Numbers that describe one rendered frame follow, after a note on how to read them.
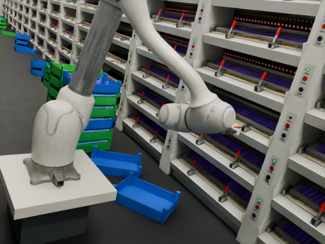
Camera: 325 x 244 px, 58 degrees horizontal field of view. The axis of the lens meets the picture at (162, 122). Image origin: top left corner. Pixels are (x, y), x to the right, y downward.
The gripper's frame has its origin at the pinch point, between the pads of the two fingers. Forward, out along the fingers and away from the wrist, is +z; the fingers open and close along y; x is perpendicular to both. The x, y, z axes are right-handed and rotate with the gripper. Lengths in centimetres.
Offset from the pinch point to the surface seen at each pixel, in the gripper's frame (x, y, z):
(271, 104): 17.0, 9.8, 4.0
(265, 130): 5.2, 8.0, 11.0
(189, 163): -34, -34, 19
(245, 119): 5.4, -4.6, 11.1
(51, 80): -23, -126, -46
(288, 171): -6.0, 25.4, 12.0
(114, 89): -10, -82, -20
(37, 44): -36, -464, 16
